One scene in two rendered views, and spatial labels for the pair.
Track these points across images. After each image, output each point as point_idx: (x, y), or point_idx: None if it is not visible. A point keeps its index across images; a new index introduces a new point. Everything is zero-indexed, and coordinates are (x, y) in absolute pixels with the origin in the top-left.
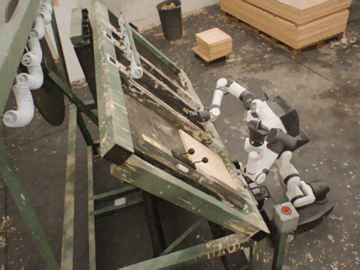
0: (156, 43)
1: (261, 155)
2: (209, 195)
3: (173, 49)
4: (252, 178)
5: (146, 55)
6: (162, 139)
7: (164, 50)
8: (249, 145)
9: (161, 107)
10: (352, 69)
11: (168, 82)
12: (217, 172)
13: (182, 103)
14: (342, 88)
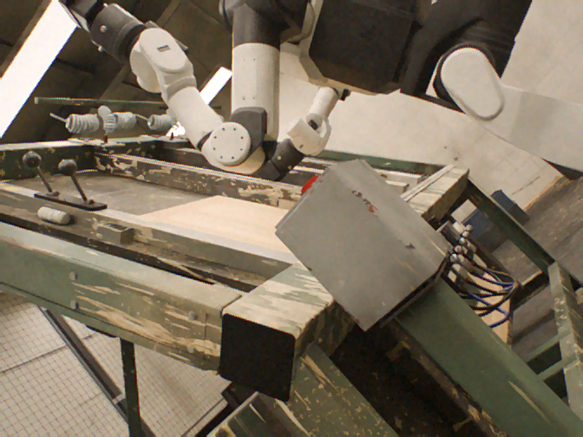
0: (554, 197)
1: (154, 66)
2: (18, 227)
3: (581, 185)
4: (210, 159)
5: (533, 223)
6: (97, 201)
7: (566, 196)
8: (133, 70)
9: (175, 173)
10: None
11: (318, 166)
12: (257, 235)
13: (313, 175)
14: None
